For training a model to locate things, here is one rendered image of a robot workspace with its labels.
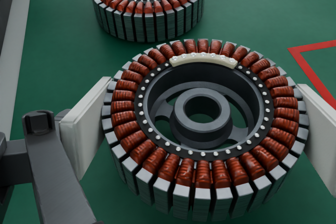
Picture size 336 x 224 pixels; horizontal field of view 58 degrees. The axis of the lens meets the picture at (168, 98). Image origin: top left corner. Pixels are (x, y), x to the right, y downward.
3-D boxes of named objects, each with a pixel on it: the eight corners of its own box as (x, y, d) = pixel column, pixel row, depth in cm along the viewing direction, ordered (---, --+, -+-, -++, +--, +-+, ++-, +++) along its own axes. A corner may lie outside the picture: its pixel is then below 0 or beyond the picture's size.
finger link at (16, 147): (47, 192, 12) (-27, 188, 12) (87, 134, 17) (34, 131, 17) (42, 159, 11) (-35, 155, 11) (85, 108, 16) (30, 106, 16)
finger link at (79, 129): (80, 183, 14) (64, 182, 14) (115, 119, 20) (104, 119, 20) (74, 122, 13) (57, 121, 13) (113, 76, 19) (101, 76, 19)
